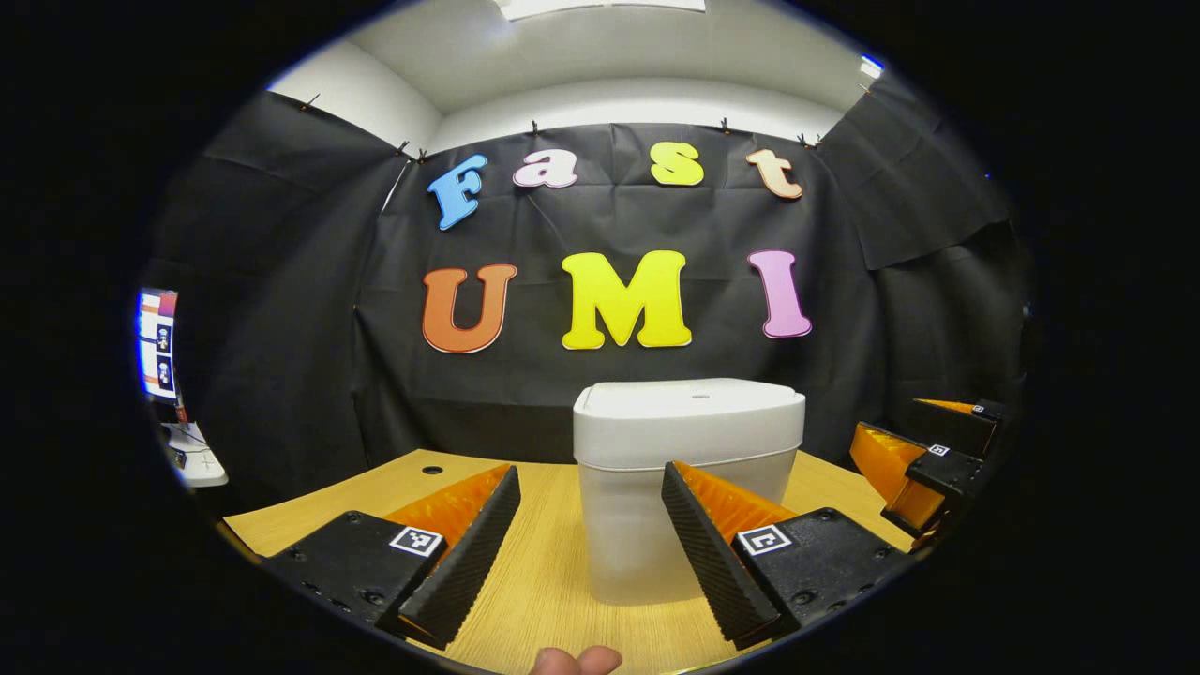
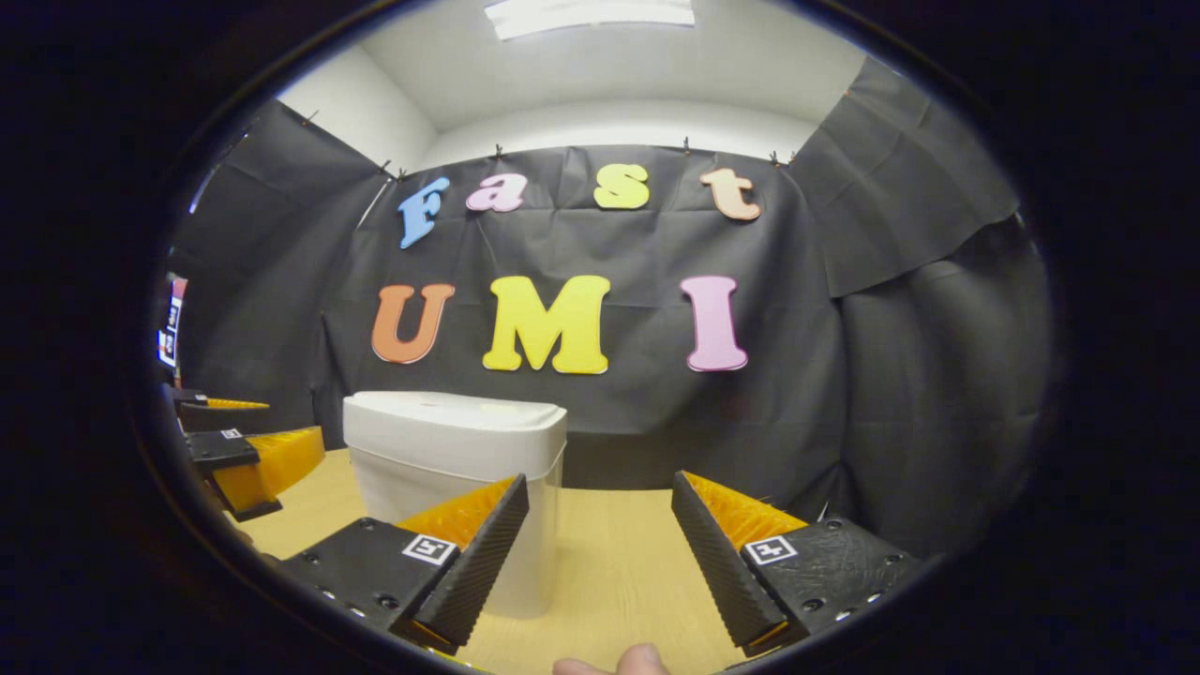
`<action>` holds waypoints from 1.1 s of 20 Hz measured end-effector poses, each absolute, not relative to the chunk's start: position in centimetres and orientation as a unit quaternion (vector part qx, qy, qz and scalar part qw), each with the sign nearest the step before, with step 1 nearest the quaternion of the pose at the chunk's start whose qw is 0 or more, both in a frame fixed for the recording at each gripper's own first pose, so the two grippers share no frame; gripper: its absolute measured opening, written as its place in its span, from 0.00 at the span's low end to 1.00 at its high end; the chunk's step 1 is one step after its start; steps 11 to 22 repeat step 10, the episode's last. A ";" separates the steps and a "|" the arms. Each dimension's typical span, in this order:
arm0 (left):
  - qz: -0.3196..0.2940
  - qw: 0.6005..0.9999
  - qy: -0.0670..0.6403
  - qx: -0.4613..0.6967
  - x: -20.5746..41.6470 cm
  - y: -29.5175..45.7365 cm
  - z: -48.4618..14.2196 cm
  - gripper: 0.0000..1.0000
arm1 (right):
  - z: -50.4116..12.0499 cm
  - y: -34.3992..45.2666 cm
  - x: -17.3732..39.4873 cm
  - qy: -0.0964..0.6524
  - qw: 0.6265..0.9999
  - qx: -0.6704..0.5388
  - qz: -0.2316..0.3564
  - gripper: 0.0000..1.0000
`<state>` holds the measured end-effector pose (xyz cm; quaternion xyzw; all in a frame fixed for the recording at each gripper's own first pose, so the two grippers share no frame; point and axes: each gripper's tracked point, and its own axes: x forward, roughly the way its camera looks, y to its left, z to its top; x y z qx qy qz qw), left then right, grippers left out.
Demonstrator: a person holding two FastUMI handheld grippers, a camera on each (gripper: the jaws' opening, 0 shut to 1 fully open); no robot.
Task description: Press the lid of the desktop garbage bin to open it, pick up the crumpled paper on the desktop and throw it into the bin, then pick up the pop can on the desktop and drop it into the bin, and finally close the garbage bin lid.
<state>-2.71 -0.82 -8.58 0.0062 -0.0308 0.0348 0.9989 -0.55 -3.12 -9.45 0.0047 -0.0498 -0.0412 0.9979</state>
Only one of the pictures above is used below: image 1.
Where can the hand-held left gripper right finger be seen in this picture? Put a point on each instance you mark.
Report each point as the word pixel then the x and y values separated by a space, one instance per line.
pixel 708 562

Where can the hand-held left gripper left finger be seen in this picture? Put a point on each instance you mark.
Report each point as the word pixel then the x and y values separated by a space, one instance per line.
pixel 469 562

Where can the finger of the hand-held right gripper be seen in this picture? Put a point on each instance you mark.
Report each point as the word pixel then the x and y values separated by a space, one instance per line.
pixel 947 464
pixel 956 427

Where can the white desktop garbage bin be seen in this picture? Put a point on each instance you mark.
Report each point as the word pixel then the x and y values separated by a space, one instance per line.
pixel 684 412

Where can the wooden desktop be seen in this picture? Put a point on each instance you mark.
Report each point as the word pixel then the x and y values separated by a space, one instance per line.
pixel 544 562

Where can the white side desk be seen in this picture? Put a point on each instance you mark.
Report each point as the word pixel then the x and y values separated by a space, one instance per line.
pixel 197 459

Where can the black backdrop cloth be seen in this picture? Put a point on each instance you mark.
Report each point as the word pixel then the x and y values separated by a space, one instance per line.
pixel 281 281

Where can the computer monitor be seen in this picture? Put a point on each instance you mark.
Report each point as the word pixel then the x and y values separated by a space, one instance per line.
pixel 157 342

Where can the ceiling light panel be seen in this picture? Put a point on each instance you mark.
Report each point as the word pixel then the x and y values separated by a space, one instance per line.
pixel 600 6

